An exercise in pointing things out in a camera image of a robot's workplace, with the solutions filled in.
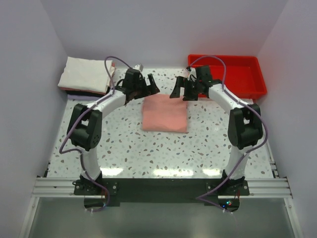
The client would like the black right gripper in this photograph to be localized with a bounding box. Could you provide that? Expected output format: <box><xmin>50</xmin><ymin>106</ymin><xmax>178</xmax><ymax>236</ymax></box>
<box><xmin>170</xmin><ymin>76</ymin><xmax>202</xmax><ymax>101</ymax></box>

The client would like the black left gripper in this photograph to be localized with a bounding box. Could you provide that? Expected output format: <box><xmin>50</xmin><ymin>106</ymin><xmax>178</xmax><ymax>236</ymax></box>
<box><xmin>133</xmin><ymin>74</ymin><xmax>159</xmax><ymax>100</ymax></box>

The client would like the salmon pink t shirt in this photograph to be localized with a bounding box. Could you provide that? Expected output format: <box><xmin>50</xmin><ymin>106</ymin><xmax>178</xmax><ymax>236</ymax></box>
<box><xmin>142</xmin><ymin>94</ymin><xmax>187</xmax><ymax>133</ymax></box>

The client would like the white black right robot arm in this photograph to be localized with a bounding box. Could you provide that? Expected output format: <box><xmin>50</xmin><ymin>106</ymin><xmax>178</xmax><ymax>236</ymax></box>
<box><xmin>170</xmin><ymin>66</ymin><xmax>263</xmax><ymax>195</ymax></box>

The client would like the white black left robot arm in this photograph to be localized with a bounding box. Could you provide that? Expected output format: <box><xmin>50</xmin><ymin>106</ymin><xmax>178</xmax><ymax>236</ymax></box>
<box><xmin>66</xmin><ymin>68</ymin><xmax>159</xmax><ymax>194</ymax></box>

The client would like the white folded t shirt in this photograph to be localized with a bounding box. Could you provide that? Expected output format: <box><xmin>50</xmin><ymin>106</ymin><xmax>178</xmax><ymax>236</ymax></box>
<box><xmin>57</xmin><ymin>57</ymin><xmax>116</xmax><ymax>93</ymax></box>

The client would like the red plastic tray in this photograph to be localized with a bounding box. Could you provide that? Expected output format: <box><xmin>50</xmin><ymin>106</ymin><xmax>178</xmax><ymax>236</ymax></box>
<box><xmin>188</xmin><ymin>54</ymin><xmax>267</xmax><ymax>100</ymax></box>

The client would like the black folded t shirt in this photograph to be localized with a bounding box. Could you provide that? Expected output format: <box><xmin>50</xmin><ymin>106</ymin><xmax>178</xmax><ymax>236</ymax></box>
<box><xmin>59</xmin><ymin>86</ymin><xmax>110</xmax><ymax>98</ymax></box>

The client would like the lavender folded t shirt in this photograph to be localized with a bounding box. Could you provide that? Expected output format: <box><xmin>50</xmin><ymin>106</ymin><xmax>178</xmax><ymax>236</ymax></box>
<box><xmin>67</xmin><ymin>94</ymin><xmax>100</xmax><ymax>101</ymax></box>

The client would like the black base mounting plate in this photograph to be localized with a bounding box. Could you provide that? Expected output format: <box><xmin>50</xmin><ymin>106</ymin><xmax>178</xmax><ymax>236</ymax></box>
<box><xmin>73</xmin><ymin>177</ymin><xmax>250</xmax><ymax>208</ymax></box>

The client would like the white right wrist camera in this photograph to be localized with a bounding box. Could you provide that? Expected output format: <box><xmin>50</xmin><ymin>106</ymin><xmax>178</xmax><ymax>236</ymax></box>
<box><xmin>187</xmin><ymin>67</ymin><xmax>197</xmax><ymax>81</ymax></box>

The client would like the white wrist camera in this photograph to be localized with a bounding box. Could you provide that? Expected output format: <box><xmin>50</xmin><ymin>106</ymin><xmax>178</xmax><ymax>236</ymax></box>
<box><xmin>187</xmin><ymin>67</ymin><xmax>197</xmax><ymax>81</ymax></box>
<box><xmin>133</xmin><ymin>64</ymin><xmax>143</xmax><ymax>72</ymax></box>

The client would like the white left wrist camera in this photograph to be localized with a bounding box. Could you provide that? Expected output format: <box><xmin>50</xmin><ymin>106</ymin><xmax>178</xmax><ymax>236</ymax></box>
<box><xmin>133</xmin><ymin>64</ymin><xmax>143</xmax><ymax>72</ymax></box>

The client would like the aluminium frame rail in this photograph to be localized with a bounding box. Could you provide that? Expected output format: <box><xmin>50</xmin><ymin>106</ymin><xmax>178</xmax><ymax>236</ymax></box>
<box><xmin>31</xmin><ymin>178</ymin><xmax>76</xmax><ymax>198</ymax></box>

